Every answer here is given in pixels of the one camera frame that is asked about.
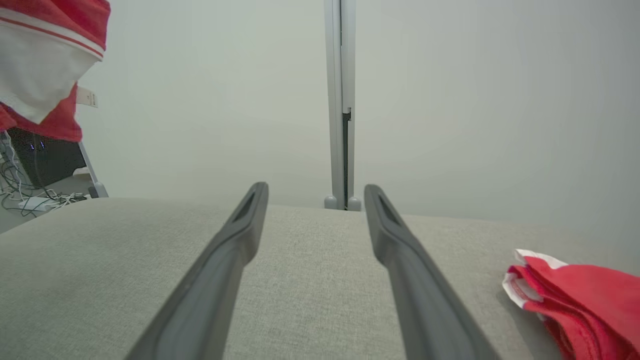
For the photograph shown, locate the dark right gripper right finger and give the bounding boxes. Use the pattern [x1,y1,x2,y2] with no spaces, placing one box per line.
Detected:
[364,184,501,360]

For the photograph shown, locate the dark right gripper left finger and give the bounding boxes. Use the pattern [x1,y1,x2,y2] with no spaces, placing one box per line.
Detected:
[125,182,269,360]

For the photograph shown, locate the red garment with white trim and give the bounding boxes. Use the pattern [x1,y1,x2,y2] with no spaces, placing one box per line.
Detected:
[502,248,640,360]

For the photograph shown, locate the red jersey with number print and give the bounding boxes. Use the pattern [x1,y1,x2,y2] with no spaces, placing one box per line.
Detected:
[0,0,112,143]

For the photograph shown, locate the grey metal stand leg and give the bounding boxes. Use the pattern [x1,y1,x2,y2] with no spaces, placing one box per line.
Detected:
[77,141,109,199]

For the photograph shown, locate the white power strip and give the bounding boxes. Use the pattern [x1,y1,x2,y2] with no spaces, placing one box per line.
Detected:
[19,196,52,212]

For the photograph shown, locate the black equipment with cables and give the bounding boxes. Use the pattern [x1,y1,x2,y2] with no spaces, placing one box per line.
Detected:
[0,131,90,218]

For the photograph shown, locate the grey partition post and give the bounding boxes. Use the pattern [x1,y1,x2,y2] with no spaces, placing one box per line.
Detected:
[323,0,362,212]

